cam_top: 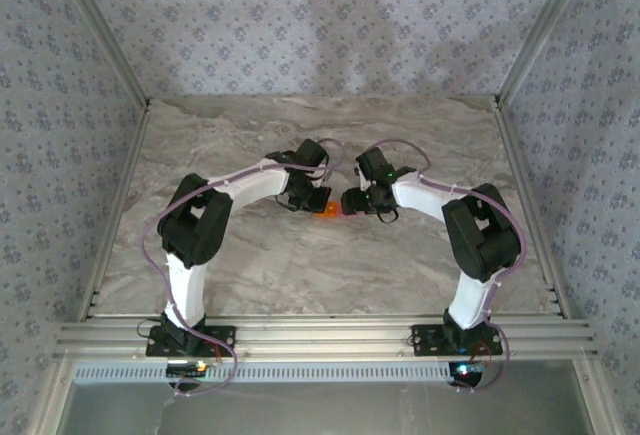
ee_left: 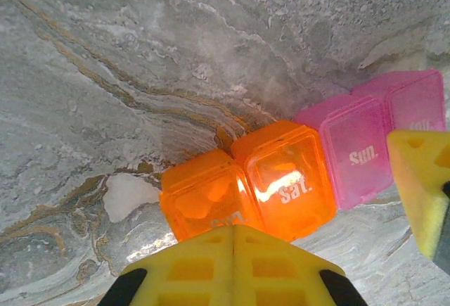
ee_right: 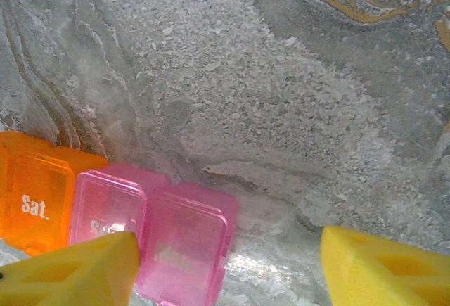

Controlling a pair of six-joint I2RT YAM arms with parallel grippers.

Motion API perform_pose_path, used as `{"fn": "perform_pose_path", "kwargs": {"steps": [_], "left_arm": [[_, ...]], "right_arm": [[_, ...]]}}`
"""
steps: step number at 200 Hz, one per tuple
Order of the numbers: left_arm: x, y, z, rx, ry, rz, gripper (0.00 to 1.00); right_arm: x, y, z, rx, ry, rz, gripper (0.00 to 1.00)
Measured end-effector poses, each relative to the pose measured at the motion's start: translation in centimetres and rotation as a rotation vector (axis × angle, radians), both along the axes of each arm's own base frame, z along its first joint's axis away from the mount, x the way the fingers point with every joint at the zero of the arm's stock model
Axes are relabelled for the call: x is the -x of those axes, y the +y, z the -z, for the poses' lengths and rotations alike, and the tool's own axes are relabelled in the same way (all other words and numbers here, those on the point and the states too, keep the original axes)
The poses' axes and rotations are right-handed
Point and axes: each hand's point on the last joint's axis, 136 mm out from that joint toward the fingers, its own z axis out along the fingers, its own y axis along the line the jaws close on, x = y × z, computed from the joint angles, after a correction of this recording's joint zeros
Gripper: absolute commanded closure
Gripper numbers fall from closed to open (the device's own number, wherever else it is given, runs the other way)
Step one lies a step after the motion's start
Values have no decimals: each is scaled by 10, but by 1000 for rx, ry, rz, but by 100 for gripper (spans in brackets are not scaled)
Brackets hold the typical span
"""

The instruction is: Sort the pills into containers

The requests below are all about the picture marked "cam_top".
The small circuit board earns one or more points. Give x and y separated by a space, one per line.
187 368
465 370

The aluminium table side rail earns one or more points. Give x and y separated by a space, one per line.
131 162
517 165

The aluminium mounting rail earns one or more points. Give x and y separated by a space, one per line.
320 340

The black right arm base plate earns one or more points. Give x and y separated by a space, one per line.
425 340

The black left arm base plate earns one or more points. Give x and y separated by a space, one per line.
220 337

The aluminium frame post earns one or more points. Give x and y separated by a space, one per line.
105 30
540 30

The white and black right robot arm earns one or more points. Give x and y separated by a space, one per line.
470 305

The orange and pink pill organizer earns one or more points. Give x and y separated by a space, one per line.
330 211

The grey sheet metal panel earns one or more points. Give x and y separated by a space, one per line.
320 410

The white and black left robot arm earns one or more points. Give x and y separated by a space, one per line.
185 290

